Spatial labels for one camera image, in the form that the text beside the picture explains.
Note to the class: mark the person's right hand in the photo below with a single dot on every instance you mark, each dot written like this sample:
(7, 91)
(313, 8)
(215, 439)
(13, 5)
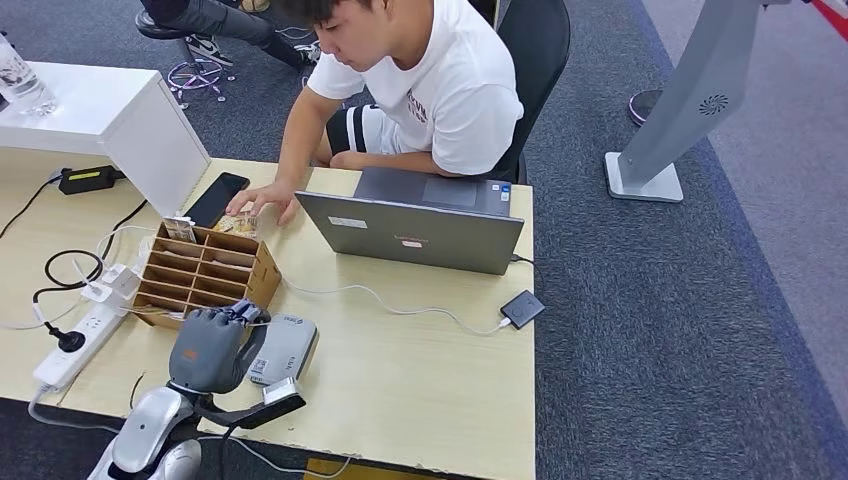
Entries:
(275, 195)

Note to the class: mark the person's left hand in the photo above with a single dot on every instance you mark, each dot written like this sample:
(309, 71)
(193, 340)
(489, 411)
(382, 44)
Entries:
(343, 160)

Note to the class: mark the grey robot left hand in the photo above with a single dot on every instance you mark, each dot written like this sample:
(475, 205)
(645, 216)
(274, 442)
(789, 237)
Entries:
(205, 351)

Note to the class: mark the person's right forearm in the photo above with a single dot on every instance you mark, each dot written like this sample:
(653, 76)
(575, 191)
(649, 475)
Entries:
(299, 146)

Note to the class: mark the person's left forearm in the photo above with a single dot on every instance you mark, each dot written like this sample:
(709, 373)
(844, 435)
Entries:
(404, 162)

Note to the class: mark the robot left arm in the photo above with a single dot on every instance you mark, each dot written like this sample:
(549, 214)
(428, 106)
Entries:
(146, 430)

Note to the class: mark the wooden card organiser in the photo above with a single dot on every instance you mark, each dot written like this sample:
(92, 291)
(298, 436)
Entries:
(262, 278)

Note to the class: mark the pale printed card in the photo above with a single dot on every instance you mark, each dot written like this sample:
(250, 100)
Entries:
(179, 230)

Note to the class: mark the person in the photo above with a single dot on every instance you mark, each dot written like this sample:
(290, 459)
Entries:
(225, 23)
(450, 93)

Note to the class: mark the black smartphone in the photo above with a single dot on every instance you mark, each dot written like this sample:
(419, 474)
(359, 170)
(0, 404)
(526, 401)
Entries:
(217, 200)

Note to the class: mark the grey laptop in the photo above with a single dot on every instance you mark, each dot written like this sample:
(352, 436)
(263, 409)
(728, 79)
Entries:
(417, 238)

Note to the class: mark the white charger block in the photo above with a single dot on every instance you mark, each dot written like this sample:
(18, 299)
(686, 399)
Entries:
(121, 279)

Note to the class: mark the small white plug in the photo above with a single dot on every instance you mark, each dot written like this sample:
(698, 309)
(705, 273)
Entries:
(97, 293)

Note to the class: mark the white power strip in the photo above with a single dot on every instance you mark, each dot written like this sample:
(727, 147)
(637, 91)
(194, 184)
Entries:
(76, 351)

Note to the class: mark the chrome stool base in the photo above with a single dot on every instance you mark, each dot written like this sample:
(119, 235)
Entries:
(195, 75)

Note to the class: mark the tan shoe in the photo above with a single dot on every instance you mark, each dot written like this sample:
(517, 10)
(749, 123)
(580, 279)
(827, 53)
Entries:
(255, 5)

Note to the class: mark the black power adapter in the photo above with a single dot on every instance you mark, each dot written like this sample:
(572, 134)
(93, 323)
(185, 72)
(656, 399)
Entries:
(88, 179)

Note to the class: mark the yellow floor object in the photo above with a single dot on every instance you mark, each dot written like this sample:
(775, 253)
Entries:
(358, 472)

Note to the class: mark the white desk shelf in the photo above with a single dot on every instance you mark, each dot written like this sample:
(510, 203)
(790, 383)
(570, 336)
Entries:
(99, 109)

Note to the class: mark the black stool seat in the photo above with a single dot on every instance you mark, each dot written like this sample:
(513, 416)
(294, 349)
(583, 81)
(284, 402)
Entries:
(151, 28)

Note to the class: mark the black office chair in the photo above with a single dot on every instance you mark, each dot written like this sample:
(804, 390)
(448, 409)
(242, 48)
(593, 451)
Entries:
(540, 53)

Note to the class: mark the small black square device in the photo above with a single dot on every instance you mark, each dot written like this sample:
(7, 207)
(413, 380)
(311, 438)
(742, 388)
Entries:
(522, 309)

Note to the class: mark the clear plastic bottle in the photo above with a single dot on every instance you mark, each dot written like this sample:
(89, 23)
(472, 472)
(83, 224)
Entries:
(23, 86)

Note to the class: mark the round black base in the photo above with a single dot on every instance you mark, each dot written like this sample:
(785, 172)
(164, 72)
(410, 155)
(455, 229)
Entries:
(641, 107)

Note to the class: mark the grey floor stand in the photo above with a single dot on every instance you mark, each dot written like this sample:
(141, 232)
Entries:
(696, 86)

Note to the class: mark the red barrier tape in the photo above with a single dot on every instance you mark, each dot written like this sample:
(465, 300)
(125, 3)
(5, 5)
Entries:
(833, 14)

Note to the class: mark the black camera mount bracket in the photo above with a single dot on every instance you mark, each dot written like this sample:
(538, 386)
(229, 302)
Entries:
(245, 416)

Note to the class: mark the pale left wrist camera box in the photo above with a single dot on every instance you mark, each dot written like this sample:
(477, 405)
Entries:
(283, 391)

